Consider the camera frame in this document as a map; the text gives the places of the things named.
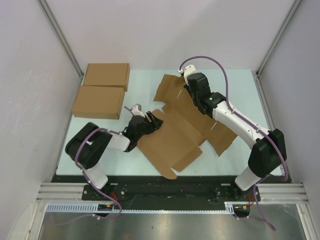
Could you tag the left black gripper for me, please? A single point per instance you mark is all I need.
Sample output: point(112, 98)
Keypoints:
point(157, 124)

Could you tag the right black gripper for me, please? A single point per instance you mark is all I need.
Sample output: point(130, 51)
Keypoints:
point(187, 87)

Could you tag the cardboard box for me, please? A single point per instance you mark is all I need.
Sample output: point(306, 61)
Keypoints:
point(176, 144)
point(98, 102)
point(107, 75)

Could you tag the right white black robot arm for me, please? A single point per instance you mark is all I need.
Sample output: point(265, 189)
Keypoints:
point(268, 149)

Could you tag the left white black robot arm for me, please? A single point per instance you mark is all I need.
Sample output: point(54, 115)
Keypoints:
point(89, 144)

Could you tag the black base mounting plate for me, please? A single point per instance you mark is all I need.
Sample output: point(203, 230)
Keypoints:
point(215, 189)

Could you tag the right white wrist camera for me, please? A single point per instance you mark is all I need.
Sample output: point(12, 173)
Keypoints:
point(187, 71)

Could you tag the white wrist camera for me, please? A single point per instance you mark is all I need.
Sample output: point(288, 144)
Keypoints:
point(136, 110)
point(187, 71)

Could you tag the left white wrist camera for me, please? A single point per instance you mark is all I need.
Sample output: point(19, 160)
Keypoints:
point(136, 110)

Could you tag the aluminium front rail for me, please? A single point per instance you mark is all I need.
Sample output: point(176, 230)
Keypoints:
point(266, 193)

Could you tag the right aluminium frame post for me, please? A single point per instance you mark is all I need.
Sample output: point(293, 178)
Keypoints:
point(279, 35)

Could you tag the aluminium frame post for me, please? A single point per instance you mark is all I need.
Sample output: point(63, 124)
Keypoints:
point(279, 35)
point(48, 13)

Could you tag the white slotted cable duct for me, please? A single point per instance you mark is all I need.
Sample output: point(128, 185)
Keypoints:
point(106, 208)

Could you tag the left aluminium frame post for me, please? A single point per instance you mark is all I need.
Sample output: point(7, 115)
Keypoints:
point(48, 13)

